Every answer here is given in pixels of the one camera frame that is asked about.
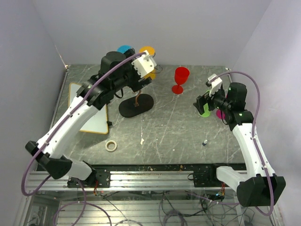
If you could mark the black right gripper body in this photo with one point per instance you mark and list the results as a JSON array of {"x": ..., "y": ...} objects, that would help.
[{"x": 218, "y": 100}]

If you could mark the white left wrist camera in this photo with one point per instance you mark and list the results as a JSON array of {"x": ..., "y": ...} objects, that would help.
[{"x": 144, "y": 64}]

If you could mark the red plastic wine glass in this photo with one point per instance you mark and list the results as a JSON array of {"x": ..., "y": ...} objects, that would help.
[{"x": 180, "y": 76}]

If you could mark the blue plastic wine glass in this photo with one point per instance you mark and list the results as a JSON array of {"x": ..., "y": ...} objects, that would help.
[{"x": 126, "y": 50}]

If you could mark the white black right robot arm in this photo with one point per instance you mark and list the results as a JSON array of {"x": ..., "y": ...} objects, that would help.
[{"x": 260, "y": 186}]

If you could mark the copper wire wine glass rack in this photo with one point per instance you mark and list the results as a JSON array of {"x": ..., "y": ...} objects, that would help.
[{"x": 136, "y": 105}]

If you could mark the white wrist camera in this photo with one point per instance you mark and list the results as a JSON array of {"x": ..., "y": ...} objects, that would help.
[
  {"x": 214, "y": 83},
  {"x": 144, "y": 64}
]

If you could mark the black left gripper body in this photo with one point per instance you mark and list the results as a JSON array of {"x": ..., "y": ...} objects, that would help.
[{"x": 132, "y": 80}]

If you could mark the masking tape roll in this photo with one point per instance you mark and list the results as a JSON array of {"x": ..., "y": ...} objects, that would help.
[{"x": 111, "y": 146}]

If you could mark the yellow-framed whiteboard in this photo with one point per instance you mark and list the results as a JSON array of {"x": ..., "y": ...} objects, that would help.
[{"x": 96, "y": 124}]

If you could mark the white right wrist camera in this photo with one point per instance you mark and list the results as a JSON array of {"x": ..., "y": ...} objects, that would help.
[{"x": 214, "y": 83}]

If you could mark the aluminium mounting rail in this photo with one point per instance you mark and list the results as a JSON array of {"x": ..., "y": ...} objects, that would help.
[{"x": 113, "y": 180}]

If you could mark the green plastic wine glass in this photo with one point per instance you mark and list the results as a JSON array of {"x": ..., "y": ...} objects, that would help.
[{"x": 204, "y": 107}]

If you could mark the small blue-capped bottle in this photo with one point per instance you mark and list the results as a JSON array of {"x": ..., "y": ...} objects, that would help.
[{"x": 205, "y": 142}]

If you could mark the pink plastic wine glass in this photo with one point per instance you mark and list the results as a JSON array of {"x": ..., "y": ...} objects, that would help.
[{"x": 219, "y": 114}]

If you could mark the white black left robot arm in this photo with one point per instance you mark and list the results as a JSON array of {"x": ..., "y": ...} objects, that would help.
[{"x": 118, "y": 70}]

